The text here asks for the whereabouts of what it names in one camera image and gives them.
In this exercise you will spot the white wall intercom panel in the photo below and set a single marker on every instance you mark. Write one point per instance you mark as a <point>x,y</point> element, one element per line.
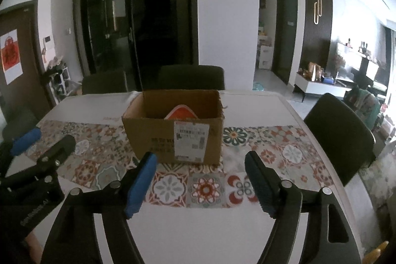
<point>47,40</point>

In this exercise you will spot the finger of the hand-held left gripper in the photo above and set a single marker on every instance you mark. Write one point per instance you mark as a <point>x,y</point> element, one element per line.
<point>58,152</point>
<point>26,141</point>

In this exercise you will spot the green patterned cloth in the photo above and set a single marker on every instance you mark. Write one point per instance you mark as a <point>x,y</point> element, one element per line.
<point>365,109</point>

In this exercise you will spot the yellow plastic object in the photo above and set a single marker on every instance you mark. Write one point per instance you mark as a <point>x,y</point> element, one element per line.
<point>377,253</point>

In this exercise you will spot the brown wooden door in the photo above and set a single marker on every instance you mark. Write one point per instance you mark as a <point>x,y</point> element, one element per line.
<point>31,66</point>

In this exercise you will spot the wooden ornament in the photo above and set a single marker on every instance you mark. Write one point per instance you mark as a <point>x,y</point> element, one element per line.
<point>315,72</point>

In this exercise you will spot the brown cardboard box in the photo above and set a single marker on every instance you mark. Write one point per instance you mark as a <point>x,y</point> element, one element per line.
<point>148,134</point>

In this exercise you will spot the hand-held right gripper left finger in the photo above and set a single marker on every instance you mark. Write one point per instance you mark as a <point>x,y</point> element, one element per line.
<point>142,180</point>

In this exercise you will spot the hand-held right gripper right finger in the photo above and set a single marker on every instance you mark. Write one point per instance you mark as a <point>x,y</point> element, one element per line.
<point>260,186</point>

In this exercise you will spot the floral patterned table runner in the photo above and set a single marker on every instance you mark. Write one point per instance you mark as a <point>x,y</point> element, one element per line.
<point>204,189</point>

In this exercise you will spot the white low cabinet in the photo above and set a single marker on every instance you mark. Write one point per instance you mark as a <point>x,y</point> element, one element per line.
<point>321,87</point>

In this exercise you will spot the person's left forearm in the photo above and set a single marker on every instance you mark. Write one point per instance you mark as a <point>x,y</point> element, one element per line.
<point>32,248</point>

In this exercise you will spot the red and white door poster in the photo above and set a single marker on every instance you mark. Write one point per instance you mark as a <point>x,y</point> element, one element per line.
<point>10,56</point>

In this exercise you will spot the dark dining chair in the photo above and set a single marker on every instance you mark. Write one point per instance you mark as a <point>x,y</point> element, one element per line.
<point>337,134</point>
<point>191,77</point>
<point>18,121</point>
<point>103,83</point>

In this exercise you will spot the dark interior door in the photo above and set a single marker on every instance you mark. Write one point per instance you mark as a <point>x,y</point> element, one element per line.
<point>284,35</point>

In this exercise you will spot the teal round object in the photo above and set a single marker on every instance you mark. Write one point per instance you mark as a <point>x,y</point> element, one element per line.
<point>259,86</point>

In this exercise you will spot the red soft pouch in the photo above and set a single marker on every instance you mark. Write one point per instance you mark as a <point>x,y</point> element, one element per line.
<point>181,113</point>

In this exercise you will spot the dark glass sliding door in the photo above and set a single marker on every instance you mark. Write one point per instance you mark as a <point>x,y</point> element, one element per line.
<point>148,13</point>

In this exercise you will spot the white shoe rack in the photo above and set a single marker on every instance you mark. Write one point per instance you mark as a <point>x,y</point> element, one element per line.
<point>58,81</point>

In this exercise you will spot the cluttered white desk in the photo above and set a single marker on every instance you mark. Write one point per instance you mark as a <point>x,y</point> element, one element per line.
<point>362,63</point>

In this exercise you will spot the gold wall ornament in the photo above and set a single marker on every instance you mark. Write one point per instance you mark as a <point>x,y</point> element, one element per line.
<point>317,10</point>

